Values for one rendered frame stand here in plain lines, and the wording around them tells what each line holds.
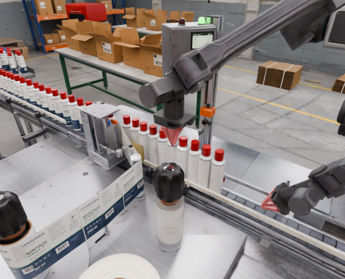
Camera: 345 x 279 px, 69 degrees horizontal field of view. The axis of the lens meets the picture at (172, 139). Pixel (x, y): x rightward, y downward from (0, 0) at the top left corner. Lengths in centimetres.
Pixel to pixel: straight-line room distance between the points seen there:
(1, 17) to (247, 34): 789
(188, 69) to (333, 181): 49
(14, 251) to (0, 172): 73
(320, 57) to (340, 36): 513
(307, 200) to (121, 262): 50
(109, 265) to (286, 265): 56
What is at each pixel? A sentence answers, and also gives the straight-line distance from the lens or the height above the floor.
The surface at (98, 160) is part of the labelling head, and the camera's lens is 119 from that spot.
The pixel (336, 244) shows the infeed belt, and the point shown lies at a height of 88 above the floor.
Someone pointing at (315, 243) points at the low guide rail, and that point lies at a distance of 95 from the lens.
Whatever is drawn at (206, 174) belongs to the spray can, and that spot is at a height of 97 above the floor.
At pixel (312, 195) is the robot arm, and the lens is 78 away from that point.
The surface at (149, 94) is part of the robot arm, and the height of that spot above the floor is 137.
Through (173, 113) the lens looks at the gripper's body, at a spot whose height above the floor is 130.
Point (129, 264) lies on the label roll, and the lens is 67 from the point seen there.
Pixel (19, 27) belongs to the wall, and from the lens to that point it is 843.
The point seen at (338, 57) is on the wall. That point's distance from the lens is 626.
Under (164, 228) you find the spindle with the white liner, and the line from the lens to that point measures 77.
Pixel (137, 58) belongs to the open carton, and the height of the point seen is 89.
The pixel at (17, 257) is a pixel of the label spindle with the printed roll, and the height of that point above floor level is 102.
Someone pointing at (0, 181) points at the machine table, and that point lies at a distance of 139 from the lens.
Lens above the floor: 159
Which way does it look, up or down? 32 degrees down
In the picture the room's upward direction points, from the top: straight up
